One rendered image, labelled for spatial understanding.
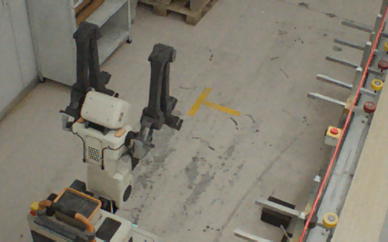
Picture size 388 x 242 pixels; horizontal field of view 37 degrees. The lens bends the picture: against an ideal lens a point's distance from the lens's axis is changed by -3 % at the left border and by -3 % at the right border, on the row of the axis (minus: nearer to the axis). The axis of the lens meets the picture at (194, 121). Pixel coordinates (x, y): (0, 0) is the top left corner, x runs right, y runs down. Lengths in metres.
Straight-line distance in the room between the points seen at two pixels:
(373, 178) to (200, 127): 1.86
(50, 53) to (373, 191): 2.92
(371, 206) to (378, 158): 0.38
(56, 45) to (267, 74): 1.90
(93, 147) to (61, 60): 2.05
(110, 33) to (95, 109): 2.70
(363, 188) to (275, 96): 2.04
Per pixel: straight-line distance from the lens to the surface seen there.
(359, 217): 3.23
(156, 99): 2.97
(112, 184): 3.29
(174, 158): 4.59
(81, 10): 5.24
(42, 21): 4.91
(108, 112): 2.97
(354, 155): 3.94
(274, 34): 5.97
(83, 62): 3.11
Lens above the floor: 3.34
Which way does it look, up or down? 43 degrees down
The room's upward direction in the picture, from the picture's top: 3 degrees clockwise
